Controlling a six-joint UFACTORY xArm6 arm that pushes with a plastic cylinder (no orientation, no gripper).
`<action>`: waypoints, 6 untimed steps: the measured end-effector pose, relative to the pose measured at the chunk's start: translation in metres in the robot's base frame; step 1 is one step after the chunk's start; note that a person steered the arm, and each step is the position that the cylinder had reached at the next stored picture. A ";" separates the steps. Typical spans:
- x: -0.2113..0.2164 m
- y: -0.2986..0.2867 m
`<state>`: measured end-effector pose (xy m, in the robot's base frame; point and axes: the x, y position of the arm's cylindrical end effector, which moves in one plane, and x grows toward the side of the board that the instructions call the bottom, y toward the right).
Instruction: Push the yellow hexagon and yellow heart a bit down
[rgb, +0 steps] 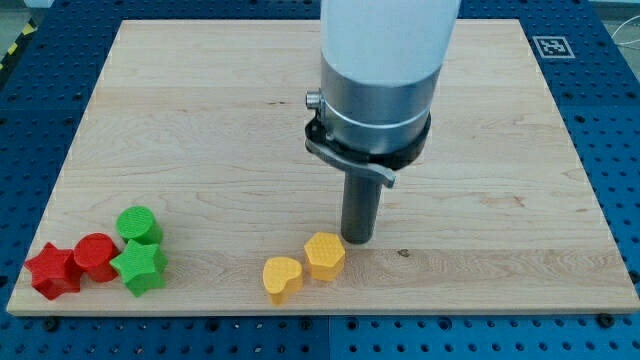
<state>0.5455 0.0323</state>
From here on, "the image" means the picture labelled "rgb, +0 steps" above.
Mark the light wooden board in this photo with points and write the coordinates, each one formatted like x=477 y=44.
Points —
x=202 y=121

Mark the red cylinder block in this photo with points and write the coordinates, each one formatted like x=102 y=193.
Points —
x=93 y=254

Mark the yellow hexagon block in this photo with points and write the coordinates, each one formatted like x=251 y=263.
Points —
x=325 y=256

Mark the yellow heart block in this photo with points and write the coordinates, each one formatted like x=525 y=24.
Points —
x=282 y=277

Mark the red star block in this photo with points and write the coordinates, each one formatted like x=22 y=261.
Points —
x=54 y=272

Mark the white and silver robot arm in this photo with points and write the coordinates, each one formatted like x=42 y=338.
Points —
x=380 y=64

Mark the white fiducial marker tag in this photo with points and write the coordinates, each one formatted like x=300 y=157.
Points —
x=553 y=47

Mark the green star block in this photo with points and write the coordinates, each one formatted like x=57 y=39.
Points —
x=140 y=267

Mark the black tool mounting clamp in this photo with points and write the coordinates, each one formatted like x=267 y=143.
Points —
x=378 y=168

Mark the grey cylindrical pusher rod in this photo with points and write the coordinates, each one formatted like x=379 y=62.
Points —
x=360 y=204

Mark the green cylinder block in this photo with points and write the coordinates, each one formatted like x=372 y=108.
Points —
x=138 y=223

